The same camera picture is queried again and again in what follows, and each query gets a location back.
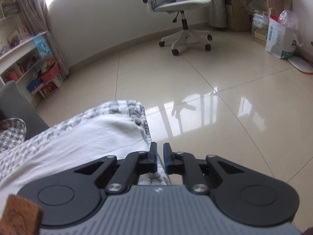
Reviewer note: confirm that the white garment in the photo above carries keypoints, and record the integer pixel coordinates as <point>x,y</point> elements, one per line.
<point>69,145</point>

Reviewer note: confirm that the white round floor scale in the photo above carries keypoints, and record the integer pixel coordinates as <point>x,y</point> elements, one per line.
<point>301,65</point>

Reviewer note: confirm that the brown sleeve cuff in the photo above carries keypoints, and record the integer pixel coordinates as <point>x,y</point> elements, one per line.
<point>21,216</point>

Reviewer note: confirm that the grey office chair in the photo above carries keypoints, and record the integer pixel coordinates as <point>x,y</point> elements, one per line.
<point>180,7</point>

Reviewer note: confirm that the grey checked quilt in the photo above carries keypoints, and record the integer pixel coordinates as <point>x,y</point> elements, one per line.
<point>13,130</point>

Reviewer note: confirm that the grey curtain left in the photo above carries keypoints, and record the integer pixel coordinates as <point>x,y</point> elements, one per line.
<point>34,15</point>

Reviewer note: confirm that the pink storage basket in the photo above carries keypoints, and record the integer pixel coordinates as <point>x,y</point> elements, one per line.
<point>51,74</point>

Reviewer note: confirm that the grey curtain right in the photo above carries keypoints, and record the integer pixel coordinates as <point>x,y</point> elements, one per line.
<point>218,18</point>

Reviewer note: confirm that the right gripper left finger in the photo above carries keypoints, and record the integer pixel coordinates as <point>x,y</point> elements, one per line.
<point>127,171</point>

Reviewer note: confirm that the white paper shopping bag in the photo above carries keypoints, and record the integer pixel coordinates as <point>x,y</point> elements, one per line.
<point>283,34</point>

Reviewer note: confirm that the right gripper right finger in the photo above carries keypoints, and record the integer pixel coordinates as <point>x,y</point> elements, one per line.
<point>186,165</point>

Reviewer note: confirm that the grey curtain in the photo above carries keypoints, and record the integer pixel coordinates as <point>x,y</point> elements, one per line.
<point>34,15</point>
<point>218,18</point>

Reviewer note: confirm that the wooden desk shelf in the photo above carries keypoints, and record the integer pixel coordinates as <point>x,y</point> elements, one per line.
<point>240,14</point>

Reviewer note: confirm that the white desk shelf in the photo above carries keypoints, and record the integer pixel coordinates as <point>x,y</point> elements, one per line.
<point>23,55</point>

